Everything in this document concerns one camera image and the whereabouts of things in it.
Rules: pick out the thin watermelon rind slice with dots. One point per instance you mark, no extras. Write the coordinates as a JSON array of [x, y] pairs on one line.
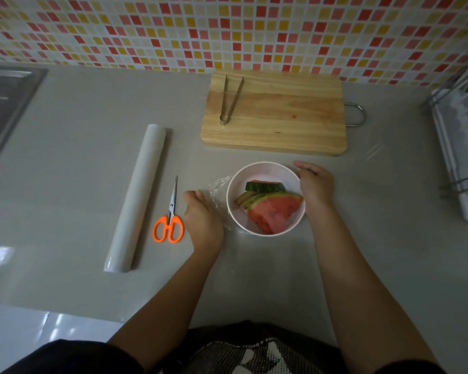
[[242, 198]]

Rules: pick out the clear cling film sheet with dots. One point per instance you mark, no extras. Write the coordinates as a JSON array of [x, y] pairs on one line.
[[216, 192]]

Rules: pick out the person's right forearm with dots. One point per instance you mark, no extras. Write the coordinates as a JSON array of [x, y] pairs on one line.
[[358, 292]]

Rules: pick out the cling film roll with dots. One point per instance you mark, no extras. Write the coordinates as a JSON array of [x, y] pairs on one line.
[[137, 196]]

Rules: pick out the person's left forearm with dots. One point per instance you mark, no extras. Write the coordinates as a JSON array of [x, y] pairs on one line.
[[167, 303]]

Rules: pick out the white dish rack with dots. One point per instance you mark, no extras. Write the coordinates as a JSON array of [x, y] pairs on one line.
[[464, 144]]

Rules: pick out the person's left fingers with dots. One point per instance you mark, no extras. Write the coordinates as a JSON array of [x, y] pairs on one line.
[[191, 195]]

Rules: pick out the stainless steel sink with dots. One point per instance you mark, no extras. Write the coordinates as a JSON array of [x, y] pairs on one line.
[[4, 105]]

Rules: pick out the person's right hand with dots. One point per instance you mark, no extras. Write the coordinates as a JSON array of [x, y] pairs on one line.
[[318, 188]]

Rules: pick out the metal tongs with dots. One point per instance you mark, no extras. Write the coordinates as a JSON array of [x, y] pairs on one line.
[[227, 101]]

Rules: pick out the dark green watermelon rind piece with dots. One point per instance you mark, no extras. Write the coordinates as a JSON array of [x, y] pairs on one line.
[[264, 187]]

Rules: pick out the white round bowl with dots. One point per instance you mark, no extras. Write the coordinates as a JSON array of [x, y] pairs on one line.
[[240, 179]]

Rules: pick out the person's right fingers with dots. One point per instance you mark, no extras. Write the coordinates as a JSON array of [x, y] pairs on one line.
[[306, 165]]

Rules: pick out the black patterned shirt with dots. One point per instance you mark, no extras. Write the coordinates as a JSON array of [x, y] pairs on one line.
[[234, 352]]

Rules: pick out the large red watermelon slice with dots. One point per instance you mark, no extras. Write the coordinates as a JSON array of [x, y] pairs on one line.
[[275, 212]]

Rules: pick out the wooden cutting board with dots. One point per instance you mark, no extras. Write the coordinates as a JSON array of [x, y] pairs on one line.
[[280, 112]]

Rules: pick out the person's left hand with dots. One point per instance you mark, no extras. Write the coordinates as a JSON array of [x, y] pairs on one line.
[[204, 225]]

